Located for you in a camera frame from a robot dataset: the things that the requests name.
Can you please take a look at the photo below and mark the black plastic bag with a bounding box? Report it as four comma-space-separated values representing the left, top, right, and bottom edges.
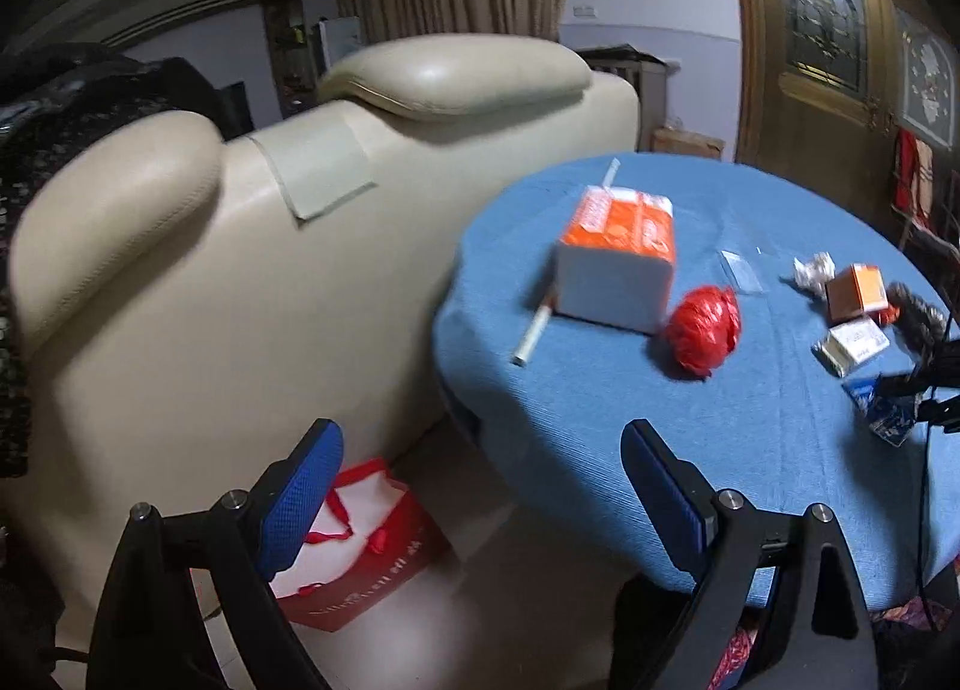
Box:
887, 282, 949, 355

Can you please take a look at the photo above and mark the blue white small carton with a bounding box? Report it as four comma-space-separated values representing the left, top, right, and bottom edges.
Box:
843, 375, 921, 448

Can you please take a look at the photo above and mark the long white medicine box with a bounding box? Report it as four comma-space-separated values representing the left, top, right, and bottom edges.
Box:
812, 316, 890, 378

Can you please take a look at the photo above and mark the orange cream small box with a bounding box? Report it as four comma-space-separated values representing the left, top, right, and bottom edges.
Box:
825, 264, 890, 325

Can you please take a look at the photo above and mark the white tissue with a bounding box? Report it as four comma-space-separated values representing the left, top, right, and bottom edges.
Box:
793, 251, 836, 300

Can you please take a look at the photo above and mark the red plastic bag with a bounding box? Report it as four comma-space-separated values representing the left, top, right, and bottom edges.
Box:
664, 286, 742, 378

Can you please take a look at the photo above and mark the clear plastic clamshell container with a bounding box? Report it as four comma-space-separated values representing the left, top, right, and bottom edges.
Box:
716, 220, 778, 297

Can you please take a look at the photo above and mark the red white gift bag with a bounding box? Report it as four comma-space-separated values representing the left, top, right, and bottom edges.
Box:
270, 458, 451, 633

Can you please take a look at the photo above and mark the blue round table cloth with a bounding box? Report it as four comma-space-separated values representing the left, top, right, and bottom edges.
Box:
433, 154, 958, 610

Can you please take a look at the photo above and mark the chair with red cloth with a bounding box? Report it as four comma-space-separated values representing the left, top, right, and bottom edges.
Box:
890, 128, 958, 250

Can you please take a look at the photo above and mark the cream leather sofa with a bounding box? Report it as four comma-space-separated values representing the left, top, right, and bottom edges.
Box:
2, 34, 638, 648

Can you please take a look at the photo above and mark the long white stick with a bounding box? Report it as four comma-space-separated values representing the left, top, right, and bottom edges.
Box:
511, 157, 622, 368

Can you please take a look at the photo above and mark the orange white tissue box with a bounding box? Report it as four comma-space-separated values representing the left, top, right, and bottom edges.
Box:
555, 186, 677, 334

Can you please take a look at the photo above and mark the brown wooden double door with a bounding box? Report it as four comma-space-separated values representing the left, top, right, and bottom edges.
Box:
736, 0, 958, 238

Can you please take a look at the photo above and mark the grey wooden crib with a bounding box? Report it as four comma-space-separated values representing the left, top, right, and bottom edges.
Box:
578, 43, 677, 152

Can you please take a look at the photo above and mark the white refrigerator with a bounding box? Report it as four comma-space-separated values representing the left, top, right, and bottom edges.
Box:
313, 16, 364, 74

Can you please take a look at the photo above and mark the cardboard box by wall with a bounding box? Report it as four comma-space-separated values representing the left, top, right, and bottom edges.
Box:
651, 128, 726, 160

